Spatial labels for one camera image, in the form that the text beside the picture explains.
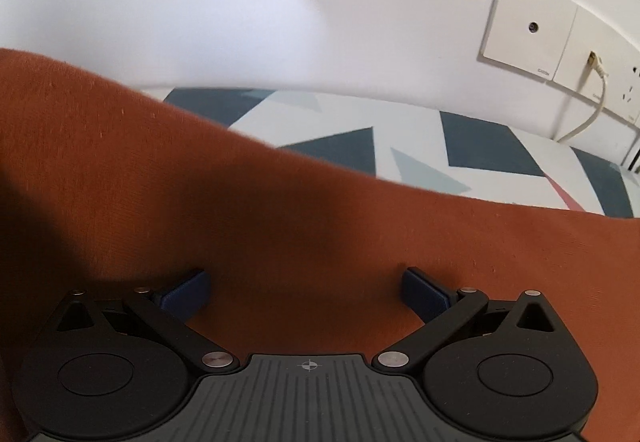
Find rust orange garment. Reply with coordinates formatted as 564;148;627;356
1;50;639;441

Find patterned table cover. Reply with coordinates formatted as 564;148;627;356
144;87;639;219

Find five-hole power socket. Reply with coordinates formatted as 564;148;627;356
601;41;639;124

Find white network cable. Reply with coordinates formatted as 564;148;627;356
555;52;609;144

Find coaxial wall plate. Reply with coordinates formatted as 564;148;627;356
480;0;577;81

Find network wall plate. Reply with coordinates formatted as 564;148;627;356
551;6;640;108

